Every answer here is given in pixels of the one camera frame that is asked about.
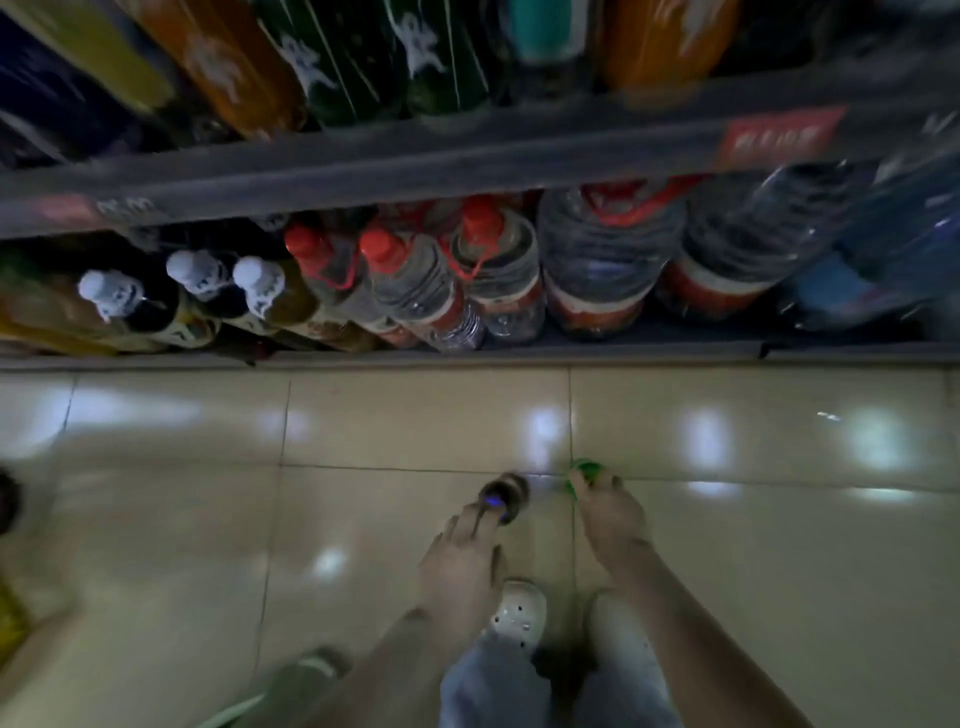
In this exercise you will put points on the drinks shelf unit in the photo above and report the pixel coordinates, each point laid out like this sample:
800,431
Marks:
450,158

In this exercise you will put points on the green bottle yellow cap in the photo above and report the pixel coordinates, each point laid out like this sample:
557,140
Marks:
588,471

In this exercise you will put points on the person's right forearm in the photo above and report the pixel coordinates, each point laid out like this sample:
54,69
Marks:
705,645

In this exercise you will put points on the person's left hand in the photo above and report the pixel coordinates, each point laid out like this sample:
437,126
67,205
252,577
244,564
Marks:
458,578

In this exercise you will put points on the person's right hand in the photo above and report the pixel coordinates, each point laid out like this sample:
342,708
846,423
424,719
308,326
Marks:
612,525

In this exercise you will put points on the dark bottle blue cap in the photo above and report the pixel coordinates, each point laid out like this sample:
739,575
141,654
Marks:
507,489

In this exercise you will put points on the red shelf label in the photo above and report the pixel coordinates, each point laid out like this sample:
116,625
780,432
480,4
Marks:
780,138
68,210

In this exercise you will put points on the person's left forearm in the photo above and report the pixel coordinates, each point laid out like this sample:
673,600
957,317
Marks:
398,675

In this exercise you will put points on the digital price tag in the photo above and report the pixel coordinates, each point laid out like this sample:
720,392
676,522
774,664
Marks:
128,206

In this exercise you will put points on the person's white shoe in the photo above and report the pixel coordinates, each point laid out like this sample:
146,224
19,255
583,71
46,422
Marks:
518,612

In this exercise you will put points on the person's blue jeans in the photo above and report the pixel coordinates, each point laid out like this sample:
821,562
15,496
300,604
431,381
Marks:
615,675

